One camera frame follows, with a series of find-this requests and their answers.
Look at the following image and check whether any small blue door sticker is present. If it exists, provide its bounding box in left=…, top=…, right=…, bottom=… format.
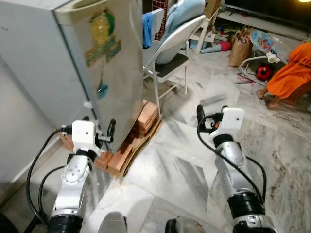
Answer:
left=97, top=83, right=108, bottom=100

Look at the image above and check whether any silver left robot leg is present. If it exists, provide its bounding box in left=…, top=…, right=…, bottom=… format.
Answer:
left=97, top=211, right=128, bottom=233

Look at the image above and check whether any brown paper bag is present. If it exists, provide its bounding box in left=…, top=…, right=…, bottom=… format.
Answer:
left=229, top=28, right=253, bottom=67

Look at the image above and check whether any silver right robot leg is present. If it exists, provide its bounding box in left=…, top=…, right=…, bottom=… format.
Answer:
left=165, top=216, right=207, bottom=233

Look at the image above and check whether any pink and blue bottle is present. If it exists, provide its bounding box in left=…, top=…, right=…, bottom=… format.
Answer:
left=202, top=40, right=232, bottom=54

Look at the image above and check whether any white bent tube hoop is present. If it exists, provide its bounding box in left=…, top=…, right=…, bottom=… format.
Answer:
left=241, top=54, right=277, bottom=87

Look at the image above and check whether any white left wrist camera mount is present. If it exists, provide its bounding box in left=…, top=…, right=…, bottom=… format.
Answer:
left=71, top=120, right=101, bottom=157

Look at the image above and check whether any green yellow door sticker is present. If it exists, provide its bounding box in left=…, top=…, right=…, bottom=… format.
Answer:
left=85, top=7, right=122, bottom=67

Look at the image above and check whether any blue cloth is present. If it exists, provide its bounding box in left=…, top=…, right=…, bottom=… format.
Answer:
left=142, top=12, right=154, bottom=49

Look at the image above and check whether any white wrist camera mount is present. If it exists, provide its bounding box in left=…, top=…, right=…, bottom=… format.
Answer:
left=212, top=108, right=244, bottom=142
left=71, top=120, right=101, bottom=157

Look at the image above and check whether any brown wooden board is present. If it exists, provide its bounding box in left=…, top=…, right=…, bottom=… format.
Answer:
left=114, top=119, right=163, bottom=176

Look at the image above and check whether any white folding chair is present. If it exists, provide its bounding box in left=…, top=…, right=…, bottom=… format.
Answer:
left=143, top=15, right=207, bottom=117

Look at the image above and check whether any light blue cushion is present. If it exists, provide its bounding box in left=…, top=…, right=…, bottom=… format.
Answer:
left=160, top=0, right=206, bottom=64

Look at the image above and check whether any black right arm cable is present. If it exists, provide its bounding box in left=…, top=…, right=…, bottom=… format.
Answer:
left=196, top=114, right=267, bottom=202

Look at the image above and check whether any person in orange clothes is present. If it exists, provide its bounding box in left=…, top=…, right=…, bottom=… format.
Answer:
left=257, top=41, right=311, bottom=108

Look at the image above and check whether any printed blue hand fan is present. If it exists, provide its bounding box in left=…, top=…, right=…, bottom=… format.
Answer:
left=250, top=30, right=277, bottom=55

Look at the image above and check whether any grey fridge body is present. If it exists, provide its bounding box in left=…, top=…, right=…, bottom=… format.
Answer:
left=0, top=0, right=98, bottom=132

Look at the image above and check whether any brown cardboard box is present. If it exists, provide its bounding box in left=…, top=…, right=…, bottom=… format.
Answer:
left=204, top=0, right=222, bottom=20

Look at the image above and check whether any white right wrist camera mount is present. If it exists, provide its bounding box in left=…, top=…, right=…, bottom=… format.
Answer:
left=212, top=108, right=244, bottom=142

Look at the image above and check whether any red and black ball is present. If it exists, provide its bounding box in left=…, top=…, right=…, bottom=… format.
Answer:
left=256, top=65, right=273, bottom=81

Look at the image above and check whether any silver fridge door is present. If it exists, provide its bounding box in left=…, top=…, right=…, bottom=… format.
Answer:
left=53, top=0, right=145, bottom=152

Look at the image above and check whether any silver robot leg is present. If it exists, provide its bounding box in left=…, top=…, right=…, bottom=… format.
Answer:
left=97, top=211, right=128, bottom=233
left=165, top=216, right=207, bottom=233

